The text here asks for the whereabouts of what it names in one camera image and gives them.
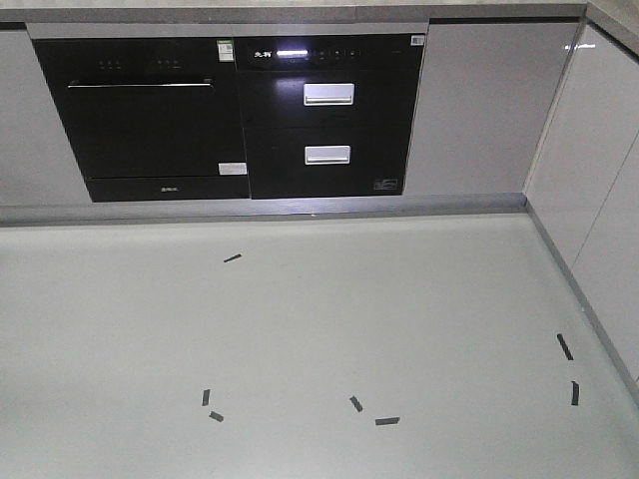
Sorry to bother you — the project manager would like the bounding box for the grey cabinet door centre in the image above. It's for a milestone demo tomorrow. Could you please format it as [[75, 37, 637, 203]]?
[[404, 21, 578, 196]]

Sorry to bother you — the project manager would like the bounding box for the grey cabinet door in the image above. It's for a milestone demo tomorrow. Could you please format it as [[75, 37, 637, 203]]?
[[404, 21, 578, 196], [1, 30, 91, 207], [525, 24, 638, 382]]

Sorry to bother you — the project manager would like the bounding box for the grey cabinet door right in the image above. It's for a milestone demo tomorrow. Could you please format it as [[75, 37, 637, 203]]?
[[525, 24, 638, 382]]

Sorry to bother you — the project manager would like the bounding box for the grey cabinet door left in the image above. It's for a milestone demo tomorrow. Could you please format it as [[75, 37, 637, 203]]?
[[1, 30, 91, 207]]

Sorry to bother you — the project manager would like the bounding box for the lower silver drawer handle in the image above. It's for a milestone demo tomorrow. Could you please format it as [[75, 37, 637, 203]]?
[[305, 146, 351, 166]]

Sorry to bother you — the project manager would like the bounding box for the silver drawer handle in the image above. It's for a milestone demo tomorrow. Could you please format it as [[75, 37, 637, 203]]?
[[305, 146, 351, 166], [303, 83, 355, 107]]

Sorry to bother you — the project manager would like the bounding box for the upper silver drawer handle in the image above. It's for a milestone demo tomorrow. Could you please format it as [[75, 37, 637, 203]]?
[[303, 83, 355, 107]]

